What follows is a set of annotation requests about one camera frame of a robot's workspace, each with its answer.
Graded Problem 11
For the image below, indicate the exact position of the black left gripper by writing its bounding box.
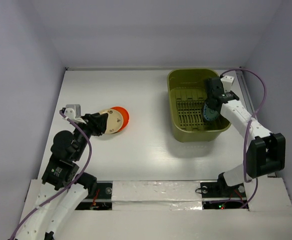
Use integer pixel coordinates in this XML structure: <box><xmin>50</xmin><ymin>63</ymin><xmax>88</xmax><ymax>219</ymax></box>
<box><xmin>74</xmin><ymin>111</ymin><xmax>108</xmax><ymax>160</ymax></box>

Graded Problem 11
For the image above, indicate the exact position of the cream floral plate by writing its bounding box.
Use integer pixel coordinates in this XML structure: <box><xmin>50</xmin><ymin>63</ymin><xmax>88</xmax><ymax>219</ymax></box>
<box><xmin>105</xmin><ymin>108</ymin><xmax>124</xmax><ymax>135</ymax></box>

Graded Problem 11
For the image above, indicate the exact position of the blue patterned plate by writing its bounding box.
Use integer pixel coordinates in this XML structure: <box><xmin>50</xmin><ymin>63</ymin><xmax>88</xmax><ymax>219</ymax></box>
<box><xmin>202</xmin><ymin>102</ymin><xmax>219</xmax><ymax>122</ymax></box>

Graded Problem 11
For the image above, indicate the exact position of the orange plate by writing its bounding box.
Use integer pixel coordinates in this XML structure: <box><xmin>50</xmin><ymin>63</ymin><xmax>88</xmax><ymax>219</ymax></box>
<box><xmin>112</xmin><ymin>106</ymin><xmax>130</xmax><ymax>132</ymax></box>

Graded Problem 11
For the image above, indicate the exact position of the beige plate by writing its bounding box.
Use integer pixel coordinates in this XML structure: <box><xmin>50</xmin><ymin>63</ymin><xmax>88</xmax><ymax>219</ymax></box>
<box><xmin>98</xmin><ymin>108</ymin><xmax>111</xmax><ymax>115</ymax></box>

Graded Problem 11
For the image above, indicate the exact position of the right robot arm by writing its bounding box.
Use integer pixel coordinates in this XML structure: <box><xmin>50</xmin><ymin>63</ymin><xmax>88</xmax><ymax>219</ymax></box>
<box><xmin>202</xmin><ymin>77</ymin><xmax>285</xmax><ymax>196</ymax></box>

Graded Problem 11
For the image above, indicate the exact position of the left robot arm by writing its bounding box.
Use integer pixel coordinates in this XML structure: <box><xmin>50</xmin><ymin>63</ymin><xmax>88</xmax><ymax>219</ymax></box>
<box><xmin>10</xmin><ymin>107</ymin><xmax>108</xmax><ymax>240</ymax></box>

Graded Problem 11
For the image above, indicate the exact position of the green dish rack tub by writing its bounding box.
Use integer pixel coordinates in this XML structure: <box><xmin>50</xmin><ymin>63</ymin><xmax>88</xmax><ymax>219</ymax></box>
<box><xmin>167</xmin><ymin>68</ymin><xmax>231</xmax><ymax>143</ymax></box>

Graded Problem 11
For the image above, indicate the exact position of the silver taped base panel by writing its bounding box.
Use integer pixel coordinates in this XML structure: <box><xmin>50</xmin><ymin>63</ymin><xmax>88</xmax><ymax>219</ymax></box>
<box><xmin>111</xmin><ymin>181</ymin><xmax>202</xmax><ymax>211</ymax></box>

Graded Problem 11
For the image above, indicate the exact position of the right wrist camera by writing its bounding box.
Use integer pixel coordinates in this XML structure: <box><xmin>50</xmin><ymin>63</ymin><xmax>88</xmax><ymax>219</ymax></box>
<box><xmin>220</xmin><ymin>75</ymin><xmax>235</xmax><ymax>92</ymax></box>

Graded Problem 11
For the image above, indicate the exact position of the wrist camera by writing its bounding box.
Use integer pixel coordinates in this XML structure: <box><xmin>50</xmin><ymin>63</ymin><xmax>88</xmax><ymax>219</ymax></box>
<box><xmin>220</xmin><ymin>75</ymin><xmax>235</xmax><ymax>92</ymax></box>
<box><xmin>60</xmin><ymin>104</ymin><xmax>85</xmax><ymax>123</ymax></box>

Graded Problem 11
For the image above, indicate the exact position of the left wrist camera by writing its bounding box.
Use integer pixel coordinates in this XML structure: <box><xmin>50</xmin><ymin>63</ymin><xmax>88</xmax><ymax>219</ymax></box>
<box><xmin>60</xmin><ymin>104</ymin><xmax>85</xmax><ymax>123</ymax></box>

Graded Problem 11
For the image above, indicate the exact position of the aluminium side rail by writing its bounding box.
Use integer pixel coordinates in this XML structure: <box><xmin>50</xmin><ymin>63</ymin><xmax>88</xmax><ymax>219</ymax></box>
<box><xmin>235</xmin><ymin>69</ymin><xmax>275</xmax><ymax>177</ymax></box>

